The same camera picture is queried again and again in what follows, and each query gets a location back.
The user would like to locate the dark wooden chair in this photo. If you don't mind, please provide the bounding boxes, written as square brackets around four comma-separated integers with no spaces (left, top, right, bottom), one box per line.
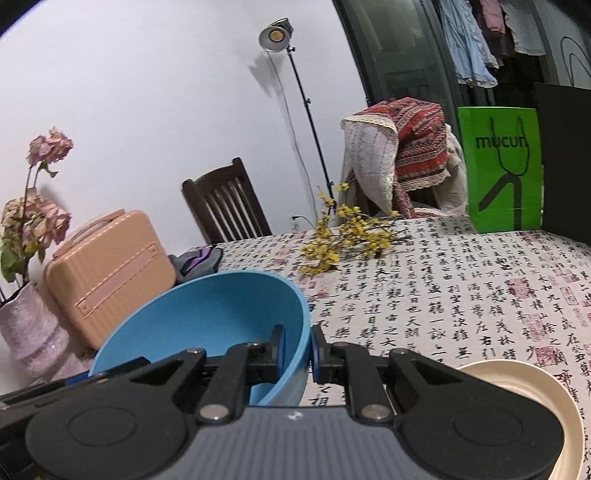
[181,157,271,244]

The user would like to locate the hanging light blue shirt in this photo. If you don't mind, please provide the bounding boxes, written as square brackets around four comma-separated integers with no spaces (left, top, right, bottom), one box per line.
[439,0,499,89]

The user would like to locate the hanging pink garment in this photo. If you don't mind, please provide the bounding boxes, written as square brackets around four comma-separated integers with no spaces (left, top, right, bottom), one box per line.
[479,0,506,36]

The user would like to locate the calligraphy print tablecloth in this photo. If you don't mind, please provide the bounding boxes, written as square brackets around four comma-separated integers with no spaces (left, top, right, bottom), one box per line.
[174,215,591,480]

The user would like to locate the pink small suitcase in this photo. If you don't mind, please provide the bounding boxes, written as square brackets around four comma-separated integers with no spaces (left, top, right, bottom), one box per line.
[43,209,176,350]

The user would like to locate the yellow flower branch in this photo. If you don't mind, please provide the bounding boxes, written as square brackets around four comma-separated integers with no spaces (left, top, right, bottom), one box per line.
[298,182,416,277]

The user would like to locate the dark framed glass door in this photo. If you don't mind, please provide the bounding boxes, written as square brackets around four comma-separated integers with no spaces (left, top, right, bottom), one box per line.
[335,1,590,124]

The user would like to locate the dried pink roses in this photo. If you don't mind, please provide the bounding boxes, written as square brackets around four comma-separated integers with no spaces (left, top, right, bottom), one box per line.
[1,127,74,290]

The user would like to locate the blue bowl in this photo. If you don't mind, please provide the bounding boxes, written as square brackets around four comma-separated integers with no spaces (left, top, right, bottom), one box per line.
[90,270,311,406]

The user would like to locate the studio light on stand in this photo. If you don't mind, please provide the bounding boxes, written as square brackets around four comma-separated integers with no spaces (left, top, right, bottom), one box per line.
[257,16,335,217]

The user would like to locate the grey purple cloth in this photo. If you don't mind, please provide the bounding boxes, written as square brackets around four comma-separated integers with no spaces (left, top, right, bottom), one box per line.
[168,245,223,284]

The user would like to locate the green paper bag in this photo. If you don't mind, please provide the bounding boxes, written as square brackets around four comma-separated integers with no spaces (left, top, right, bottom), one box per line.
[458,106,543,233]

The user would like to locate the black paper bag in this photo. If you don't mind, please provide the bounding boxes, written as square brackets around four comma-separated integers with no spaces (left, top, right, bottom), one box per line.
[534,36,591,245]

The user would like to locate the patterned blanket on chair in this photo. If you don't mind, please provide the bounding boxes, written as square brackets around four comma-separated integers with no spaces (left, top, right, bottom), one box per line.
[338,97,468,219]

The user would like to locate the mottled pink vase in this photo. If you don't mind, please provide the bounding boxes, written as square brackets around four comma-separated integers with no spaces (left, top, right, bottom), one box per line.
[1,283,88,382]

